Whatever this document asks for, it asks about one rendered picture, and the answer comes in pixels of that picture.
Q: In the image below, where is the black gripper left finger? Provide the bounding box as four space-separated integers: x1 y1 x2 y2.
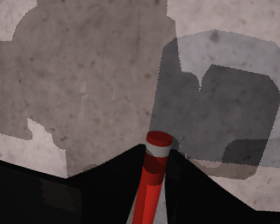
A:
0 144 147 224

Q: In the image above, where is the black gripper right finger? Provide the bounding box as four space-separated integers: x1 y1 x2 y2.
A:
164 149 280 224

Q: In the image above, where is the red peg with grey band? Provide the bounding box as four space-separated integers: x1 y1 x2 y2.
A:
132 131 173 224

